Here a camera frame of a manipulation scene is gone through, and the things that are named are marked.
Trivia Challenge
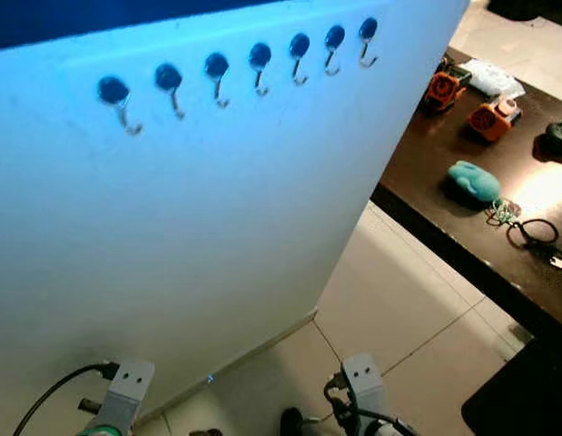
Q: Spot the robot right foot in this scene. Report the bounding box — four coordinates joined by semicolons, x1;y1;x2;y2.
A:
281;409;307;436

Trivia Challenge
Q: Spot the black floor mat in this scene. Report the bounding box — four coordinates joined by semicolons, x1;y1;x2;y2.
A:
462;332;562;436

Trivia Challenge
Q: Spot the dark brown wooden table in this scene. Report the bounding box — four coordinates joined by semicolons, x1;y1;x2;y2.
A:
370;45;562;332

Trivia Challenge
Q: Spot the white plastic bag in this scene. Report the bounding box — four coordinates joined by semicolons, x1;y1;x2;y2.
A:
460;59;527;99

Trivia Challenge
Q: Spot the teal plush keychain with keys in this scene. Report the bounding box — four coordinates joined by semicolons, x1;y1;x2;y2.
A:
447;160;562;272

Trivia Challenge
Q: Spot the blue wall hook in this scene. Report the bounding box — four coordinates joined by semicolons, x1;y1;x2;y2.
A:
153;63;187;121
289;33;312;87
248;42;273;97
358;17;380;69
323;25;347;76
97;75;143;137
203;52;232;110

